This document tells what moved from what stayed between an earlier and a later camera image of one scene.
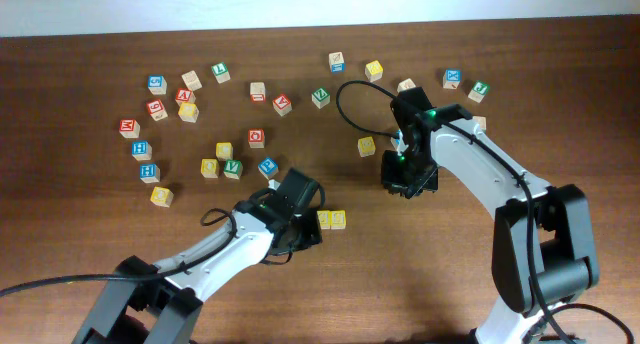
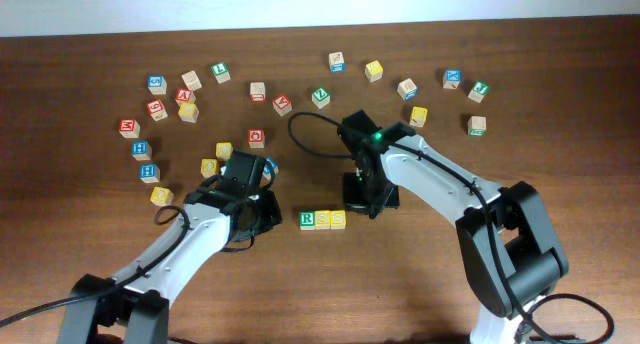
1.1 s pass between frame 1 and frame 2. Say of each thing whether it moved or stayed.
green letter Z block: stayed
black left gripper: moved
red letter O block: stayed
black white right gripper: moved
